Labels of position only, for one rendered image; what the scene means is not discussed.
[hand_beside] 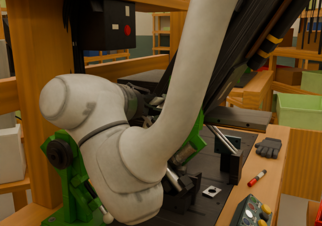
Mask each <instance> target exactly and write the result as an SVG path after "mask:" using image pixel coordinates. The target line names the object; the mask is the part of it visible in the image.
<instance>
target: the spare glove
mask: <svg viewBox="0 0 322 226"><path fill-rule="evenodd" d="M254 147H255V148H257V149H256V154H260V153H261V156H262V157H264V156H265V155H266V157H267V158H271V156H272V154H273V158H274V159H277V156H278V153H279V151H280V149H281V147H282V143H281V140H280V139H275V138H269V137H266V138H265V139H263V140H262V142H259V143H256V144H255V145H254Z"/></svg>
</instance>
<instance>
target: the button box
mask: <svg viewBox="0 0 322 226"><path fill-rule="evenodd" d="M251 197H254V196H253V195H252V194H249V195H248V196H247V197H245V198H244V199H243V200H242V201H241V202H240V203H239V204H238V206H237V208H236V210H235V213H234V215H233V218H232V220H231V223H230V225H229V226H248V225H246V224H245V223H244V221H243V219H244V218H246V219H248V221H249V222H250V225H249V226H259V224H258V221H259V220H261V219H262V218H261V216H260V213H261V212H264V211H263V210H262V208H261V206H262V205H263V204H262V203H261V202H260V201H259V200H258V199H257V198H256V197H254V198H255V199H256V201H257V203H254V202H253V201H252V200H251ZM249 203H251V204H252V205H253V206H254V210H253V209H251V208H250V207H249ZM246 210H248V211H250V212H251V213H252V217H249V216H248V215H247V213H246ZM272 214H273V213H272V212H271V214H269V215H268V216H269V220H268V221H265V222H266V224H267V226H270V225H271V219H272ZM262 220H263V219H262Z"/></svg>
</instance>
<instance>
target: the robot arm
mask: <svg viewBox="0 0 322 226"><path fill-rule="evenodd" d="M237 2H238V0H190V3H189V7H188V11H187V15H186V19H185V22H184V27H183V31H182V35H181V40H180V43H179V47H178V51H177V55H176V59H175V63H174V67H173V71H172V76H171V80H170V84H169V87H168V91H167V95H166V99H165V103H164V106H163V107H161V108H157V107H153V106H152V105H160V104H161V103H162V102H163V101H164V98H162V97H157V95H156V93H152V94H150V90H148V89H145V88H142V87H138V86H135V85H133V84H131V83H128V84H126V85H124V84H118V83H114V82H111V81H109V80H107V79H105V78H102V77H99V76H95V75H89V74H64V75H59V76H56V77H55V78H53V79H52V80H50V81H49V82H48V83H47V84H46V85H45V86H44V87H43V89H42V90H41V93H40V97H39V109H40V112H41V114H42V116H43V117H44V118H45V119H46V120H48V121H49V122H50V123H52V124H53V125H55V126H57V127H59V128H62V129H65V131H66V132H67V133H68V134H69V135H70V136H71V137H72V138H73V139H74V140H75V142H76V144H77V145H78V147H79V149H80V152H81V155H82V158H83V162H84V166H85V168H86V171H87V173H88V176H89V178H90V180H91V183H92V185H93V187H94V189H95V191H96V193H97V195H98V197H99V198H100V200H101V202H102V203H103V205H104V207H105V208H106V209H107V211H108V212H109V213H110V214H111V216H112V217H113V218H114V219H116V220H117V221H118V222H120V223H124V224H126V225H129V226H132V225H136V224H139V223H142V222H144V221H147V220H149V219H151V218H152V217H154V216H155V215H156V214H157V213H158V212H159V210H160V208H161V206H162V202H163V187H162V184H161V180H162V178H163V177H164V175H165V173H166V171H167V161H168V160H169V159H170V158H171V157H172V156H173V155H174V154H175V153H176V151H177V150H178V149H179V148H180V147H181V146H182V144H183V143H184V142H185V140H186V139H187V138H188V136H189V134H190V132H191V130H192V128H193V126H194V124H195V122H196V119H197V117H198V114H199V111H200V109H201V106H202V103H203V100H204V97H205V94H206V91H207V88H208V85H209V82H210V79H211V76H212V73H213V70H214V67H215V64H216V61H217V58H218V55H219V52H220V49H221V46H222V43H223V40H224V37H225V34H226V31H227V28H228V25H229V22H230V19H231V16H232V14H233V11H234V9H235V6H236V4H237ZM148 102H149V104H147V103H148ZM148 115H149V116H152V117H148ZM137 118H139V119H141V120H143V119H144V120H145V121H146V123H147V124H146V126H147V127H148V128H147V129H144V128H142V127H139V126H132V127H130V125H129V123H128V121H129V120H133V119H137Z"/></svg>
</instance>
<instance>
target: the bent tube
mask: <svg viewBox="0 0 322 226"><path fill-rule="evenodd" d="M166 95H167V94H163V95H162V97H163V98H164V101H163V102H162V103H161V104H160V105H158V106H157V108H161V107H163V106H164V103H165V99H166ZM146 124H147V123H146V121H144V124H143V127H142V128H144V129H147V128H148V127H147V126H146ZM165 177H166V178H167V179H168V181H169V182H170V183H171V185H172V186H173V187H174V188H175V190H176V191H177V192H178V193H179V192H180V191H181V190H182V189H183V187H182V186H181V184H180V183H179V182H178V179H179V177H178V176H177V175H176V173H175V172H174V171H173V169H172V168H171V167H170V165H169V164H168V163H167V171H166V173H165Z"/></svg>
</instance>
